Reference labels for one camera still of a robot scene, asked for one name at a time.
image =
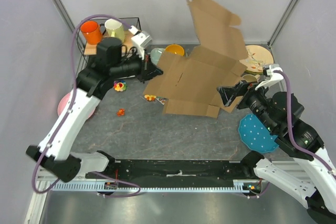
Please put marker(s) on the brown cardboard box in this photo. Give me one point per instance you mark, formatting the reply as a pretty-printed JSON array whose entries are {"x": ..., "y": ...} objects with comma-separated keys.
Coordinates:
[{"x": 189, "y": 84}]

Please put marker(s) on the orange bowl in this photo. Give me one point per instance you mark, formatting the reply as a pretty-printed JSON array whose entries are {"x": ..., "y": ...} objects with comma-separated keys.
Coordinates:
[{"x": 175, "y": 49}]

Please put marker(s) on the small white tag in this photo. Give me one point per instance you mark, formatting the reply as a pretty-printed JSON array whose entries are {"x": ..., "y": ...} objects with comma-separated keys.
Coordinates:
[{"x": 161, "y": 100}]

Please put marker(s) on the blue polka dot plate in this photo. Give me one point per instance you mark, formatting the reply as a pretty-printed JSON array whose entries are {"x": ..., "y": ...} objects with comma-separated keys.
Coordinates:
[{"x": 255, "y": 136}]

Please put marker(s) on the pale green tray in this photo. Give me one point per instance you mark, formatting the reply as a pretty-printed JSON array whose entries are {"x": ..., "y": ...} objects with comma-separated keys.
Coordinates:
[{"x": 155, "y": 54}]

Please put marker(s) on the small orange red toy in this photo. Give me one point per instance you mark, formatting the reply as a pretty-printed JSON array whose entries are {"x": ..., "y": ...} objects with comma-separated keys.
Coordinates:
[{"x": 121, "y": 112}]

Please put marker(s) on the pale green mug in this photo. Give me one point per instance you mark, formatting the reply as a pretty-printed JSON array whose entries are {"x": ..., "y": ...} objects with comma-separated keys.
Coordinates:
[{"x": 115, "y": 29}]

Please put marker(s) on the brown ceramic cup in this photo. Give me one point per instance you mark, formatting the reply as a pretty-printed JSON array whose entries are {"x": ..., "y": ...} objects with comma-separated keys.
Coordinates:
[{"x": 251, "y": 77}]

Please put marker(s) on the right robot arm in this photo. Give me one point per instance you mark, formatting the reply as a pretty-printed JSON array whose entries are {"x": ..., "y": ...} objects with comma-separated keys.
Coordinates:
[{"x": 280, "y": 116}]

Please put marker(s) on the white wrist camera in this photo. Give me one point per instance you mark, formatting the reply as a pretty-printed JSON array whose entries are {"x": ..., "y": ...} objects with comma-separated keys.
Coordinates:
[
  {"x": 272, "y": 76},
  {"x": 140, "y": 40}
]

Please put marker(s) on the rainbow flower toy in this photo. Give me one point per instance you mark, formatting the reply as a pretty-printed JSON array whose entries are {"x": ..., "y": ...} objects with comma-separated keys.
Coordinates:
[{"x": 120, "y": 86}]

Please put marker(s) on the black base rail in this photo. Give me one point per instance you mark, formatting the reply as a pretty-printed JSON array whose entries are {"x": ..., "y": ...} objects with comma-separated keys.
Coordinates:
[{"x": 150, "y": 173}]

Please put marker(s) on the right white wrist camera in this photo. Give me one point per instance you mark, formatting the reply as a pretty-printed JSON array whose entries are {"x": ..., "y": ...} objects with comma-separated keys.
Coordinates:
[{"x": 272, "y": 76}]

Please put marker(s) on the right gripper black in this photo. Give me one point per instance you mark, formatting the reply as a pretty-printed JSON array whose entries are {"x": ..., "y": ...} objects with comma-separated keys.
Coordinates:
[{"x": 227, "y": 93}]

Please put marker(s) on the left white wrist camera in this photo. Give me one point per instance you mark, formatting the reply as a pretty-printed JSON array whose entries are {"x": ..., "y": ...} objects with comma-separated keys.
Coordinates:
[{"x": 140, "y": 40}]

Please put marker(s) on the orange yellow flower toy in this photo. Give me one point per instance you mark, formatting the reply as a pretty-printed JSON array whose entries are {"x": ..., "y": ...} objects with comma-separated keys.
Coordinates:
[{"x": 150, "y": 97}]

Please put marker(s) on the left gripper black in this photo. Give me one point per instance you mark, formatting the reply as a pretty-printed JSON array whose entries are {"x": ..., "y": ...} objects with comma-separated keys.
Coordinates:
[{"x": 149, "y": 70}]

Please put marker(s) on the pink plate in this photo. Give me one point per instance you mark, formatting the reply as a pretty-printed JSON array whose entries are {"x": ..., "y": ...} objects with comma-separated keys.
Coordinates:
[{"x": 79, "y": 104}]

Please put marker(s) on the beige floral plate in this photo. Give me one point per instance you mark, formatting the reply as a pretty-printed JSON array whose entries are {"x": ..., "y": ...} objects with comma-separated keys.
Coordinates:
[{"x": 257, "y": 58}]

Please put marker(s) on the orange mug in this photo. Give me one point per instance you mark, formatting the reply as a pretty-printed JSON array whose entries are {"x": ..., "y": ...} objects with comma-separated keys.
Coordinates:
[{"x": 92, "y": 31}]

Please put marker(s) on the black wire wooden shelf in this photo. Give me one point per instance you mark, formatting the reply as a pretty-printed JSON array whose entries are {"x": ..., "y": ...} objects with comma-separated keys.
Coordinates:
[{"x": 86, "y": 48}]

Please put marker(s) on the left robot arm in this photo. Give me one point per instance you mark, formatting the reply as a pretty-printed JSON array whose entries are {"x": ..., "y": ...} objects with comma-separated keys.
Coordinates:
[{"x": 91, "y": 85}]

